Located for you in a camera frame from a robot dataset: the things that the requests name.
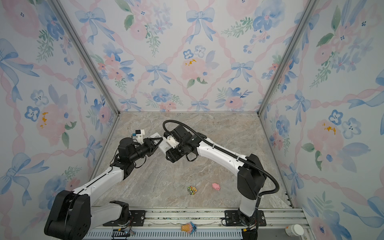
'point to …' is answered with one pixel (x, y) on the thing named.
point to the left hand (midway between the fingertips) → (163, 138)
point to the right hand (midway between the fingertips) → (170, 153)
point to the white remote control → (163, 144)
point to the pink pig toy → (216, 186)
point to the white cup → (294, 230)
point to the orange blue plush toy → (189, 227)
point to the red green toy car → (192, 189)
